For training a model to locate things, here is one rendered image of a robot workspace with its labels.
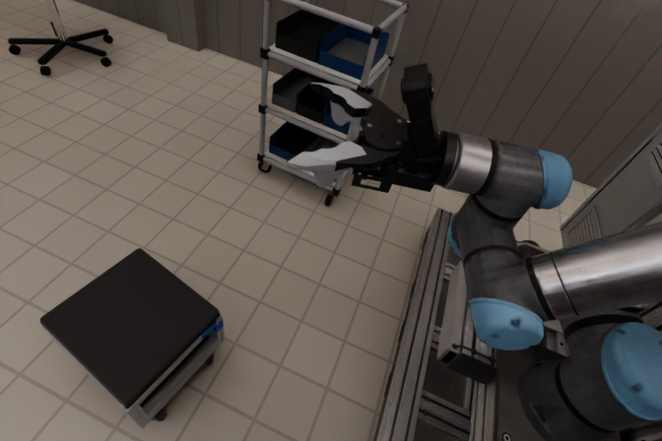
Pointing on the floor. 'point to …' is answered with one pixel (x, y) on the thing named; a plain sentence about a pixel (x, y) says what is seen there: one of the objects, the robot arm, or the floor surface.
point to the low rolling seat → (137, 334)
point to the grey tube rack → (319, 73)
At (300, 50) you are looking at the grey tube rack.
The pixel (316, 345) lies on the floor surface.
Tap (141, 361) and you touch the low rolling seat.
